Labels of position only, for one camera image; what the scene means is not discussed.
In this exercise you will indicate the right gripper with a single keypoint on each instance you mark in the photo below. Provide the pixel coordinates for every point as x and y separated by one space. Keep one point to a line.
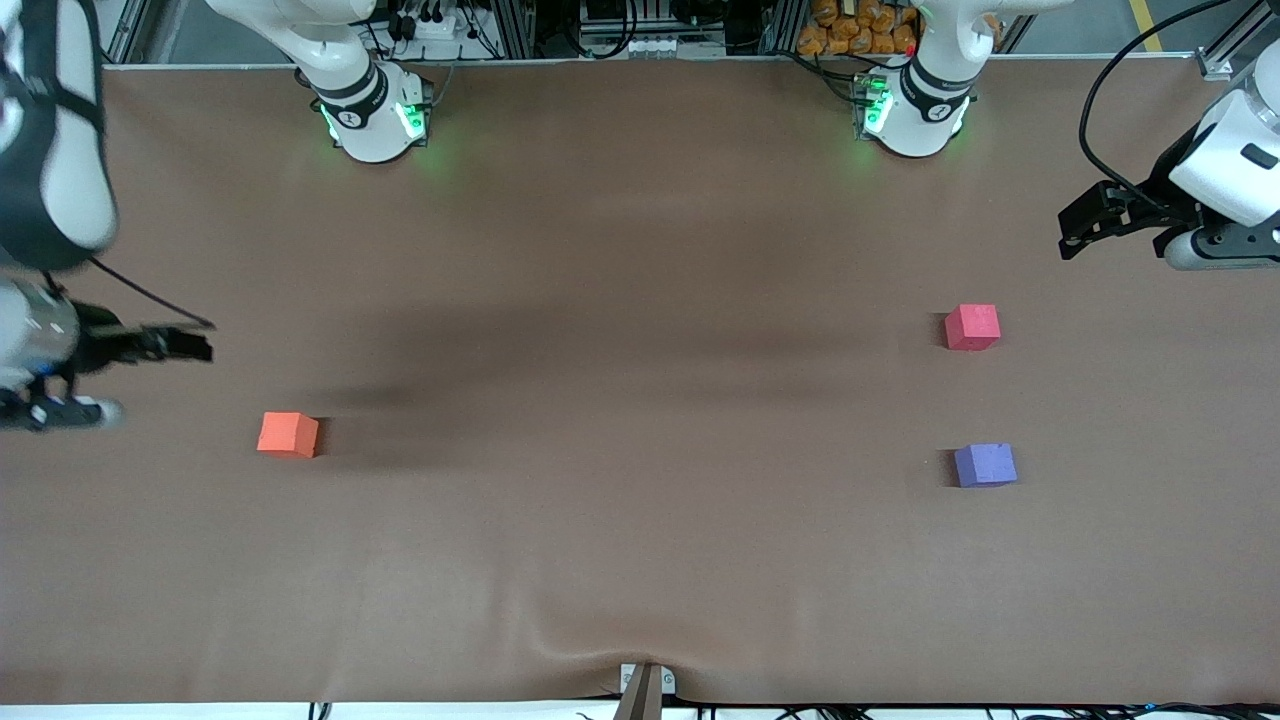
103 345

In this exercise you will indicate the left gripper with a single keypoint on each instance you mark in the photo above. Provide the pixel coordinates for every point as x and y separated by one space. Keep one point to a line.
1150 203

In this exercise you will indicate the orange foam block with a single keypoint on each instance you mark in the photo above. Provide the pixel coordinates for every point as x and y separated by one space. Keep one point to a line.
288 434

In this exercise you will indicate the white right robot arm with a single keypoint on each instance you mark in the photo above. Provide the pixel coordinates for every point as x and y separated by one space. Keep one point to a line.
370 120

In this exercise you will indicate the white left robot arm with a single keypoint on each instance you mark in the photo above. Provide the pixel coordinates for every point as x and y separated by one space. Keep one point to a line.
925 100

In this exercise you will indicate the red foam block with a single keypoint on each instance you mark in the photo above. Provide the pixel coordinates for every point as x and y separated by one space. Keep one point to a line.
972 327

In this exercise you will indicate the purple foam block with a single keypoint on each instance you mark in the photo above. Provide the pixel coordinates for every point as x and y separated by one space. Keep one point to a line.
985 465

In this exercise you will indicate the bag of orange objects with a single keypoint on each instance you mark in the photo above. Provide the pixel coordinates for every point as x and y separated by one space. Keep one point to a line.
860 28

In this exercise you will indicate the white power strip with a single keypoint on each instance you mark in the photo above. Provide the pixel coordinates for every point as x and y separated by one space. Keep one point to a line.
435 28

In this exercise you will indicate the white connector strip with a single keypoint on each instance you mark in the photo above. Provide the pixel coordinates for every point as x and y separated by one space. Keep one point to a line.
650 47

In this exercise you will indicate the brown table cover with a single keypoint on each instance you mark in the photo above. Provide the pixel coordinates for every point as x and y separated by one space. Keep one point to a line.
640 400

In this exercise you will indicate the aluminium frame profile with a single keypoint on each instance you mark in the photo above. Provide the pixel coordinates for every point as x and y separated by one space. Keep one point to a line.
1225 58
130 30

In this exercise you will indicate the aluminium frame post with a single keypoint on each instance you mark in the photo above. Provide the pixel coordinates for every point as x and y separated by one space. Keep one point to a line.
515 28
782 25

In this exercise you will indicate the metal table clamp bracket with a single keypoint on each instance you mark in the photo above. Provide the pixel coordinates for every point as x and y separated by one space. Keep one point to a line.
647 685

